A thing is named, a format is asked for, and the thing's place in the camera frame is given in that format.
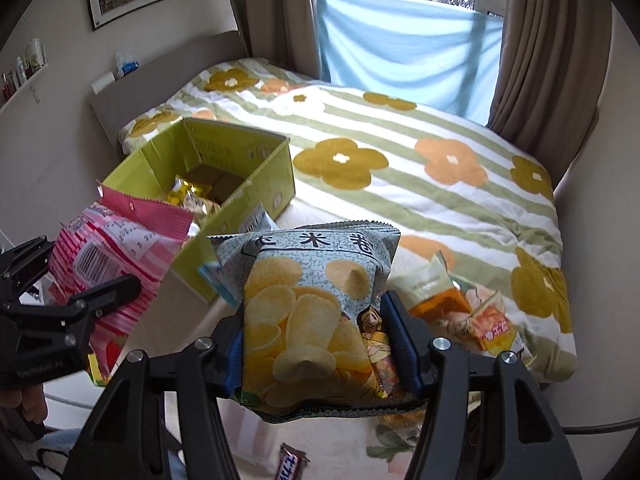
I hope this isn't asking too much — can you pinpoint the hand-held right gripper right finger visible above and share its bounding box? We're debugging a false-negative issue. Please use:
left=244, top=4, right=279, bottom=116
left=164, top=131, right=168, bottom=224
left=381, top=289, right=584, bottom=480

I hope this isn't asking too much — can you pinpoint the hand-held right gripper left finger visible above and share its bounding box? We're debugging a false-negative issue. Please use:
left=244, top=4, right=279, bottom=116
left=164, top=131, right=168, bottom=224
left=62, top=311, right=251, bottom=480

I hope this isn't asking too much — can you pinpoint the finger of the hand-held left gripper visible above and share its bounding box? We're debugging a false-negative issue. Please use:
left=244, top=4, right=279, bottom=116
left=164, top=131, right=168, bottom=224
left=0, top=236, right=57, bottom=282
left=2, top=274, right=144, bottom=322

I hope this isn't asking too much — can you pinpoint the pink striped snack bag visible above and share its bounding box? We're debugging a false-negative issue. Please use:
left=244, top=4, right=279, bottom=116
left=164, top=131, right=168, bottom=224
left=49, top=184, right=197, bottom=387

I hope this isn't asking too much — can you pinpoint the cream and orange waffle packet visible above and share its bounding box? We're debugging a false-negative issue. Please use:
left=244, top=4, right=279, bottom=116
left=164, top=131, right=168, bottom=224
left=395, top=251, right=482, bottom=332

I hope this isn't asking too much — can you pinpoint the blue speckled potato chip bag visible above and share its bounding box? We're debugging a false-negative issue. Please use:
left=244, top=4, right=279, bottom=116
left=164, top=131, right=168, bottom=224
left=208, top=220, right=432, bottom=424

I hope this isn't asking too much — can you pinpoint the orange and cream snack packet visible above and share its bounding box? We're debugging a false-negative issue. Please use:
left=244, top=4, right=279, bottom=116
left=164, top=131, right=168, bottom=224
left=449, top=289, right=527, bottom=357

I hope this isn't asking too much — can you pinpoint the green cardboard box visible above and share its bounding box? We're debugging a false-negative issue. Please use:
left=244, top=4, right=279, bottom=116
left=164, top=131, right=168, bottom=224
left=97, top=117, right=297, bottom=307

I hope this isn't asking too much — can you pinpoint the person's left hand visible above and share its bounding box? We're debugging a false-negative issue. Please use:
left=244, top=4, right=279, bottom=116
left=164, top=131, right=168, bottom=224
left=0, top=387, right=48, bottom=442

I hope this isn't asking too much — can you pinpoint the light blue snack packet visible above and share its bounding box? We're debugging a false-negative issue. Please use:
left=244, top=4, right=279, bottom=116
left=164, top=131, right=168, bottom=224
left=197, top=259, right=242, bottom=307

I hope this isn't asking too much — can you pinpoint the light blue patterned cloth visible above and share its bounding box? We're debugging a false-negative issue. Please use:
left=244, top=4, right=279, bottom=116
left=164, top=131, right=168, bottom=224
left=36, top=427, right=103, bottom=480

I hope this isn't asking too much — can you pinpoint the brown chocolate bar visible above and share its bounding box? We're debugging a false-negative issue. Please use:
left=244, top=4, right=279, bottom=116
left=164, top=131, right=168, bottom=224
left=276, top=442, right=309, bottom=480

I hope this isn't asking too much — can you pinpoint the gold foil snack packet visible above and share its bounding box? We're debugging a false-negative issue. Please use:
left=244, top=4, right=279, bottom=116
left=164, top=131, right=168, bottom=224
left=167, top=174, right=224, bottom=226

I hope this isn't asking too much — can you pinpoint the row of toiletry bottles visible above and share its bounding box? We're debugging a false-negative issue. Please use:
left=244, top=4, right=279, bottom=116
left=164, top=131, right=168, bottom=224
left=0, top=37, right=49, bottom=104

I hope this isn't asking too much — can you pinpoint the floral striped blanket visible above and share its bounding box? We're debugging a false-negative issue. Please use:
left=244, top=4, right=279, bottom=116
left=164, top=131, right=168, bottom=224
left=117, top=57, right=579, bottom=382

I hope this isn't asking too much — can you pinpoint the blue tissue pack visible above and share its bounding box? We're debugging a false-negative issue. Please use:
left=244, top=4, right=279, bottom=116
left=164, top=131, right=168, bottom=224
left=114, top=51, right=141, bottom=79

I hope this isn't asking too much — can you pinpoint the grey headboard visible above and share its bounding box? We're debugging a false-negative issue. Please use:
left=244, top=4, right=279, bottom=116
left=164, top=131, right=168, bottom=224
left=89, top=30, right=251, bottom=157

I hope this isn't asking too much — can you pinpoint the brown curtain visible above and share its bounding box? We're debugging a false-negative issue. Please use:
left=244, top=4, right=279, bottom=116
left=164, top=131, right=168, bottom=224
left=222, top=0, right=332, bottom=82
left=487, top=0, right=615, bottom=162

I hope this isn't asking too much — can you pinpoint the black cable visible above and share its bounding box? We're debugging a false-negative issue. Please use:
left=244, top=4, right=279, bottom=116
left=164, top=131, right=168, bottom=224
left=562, top=404, right=637, bottom=435

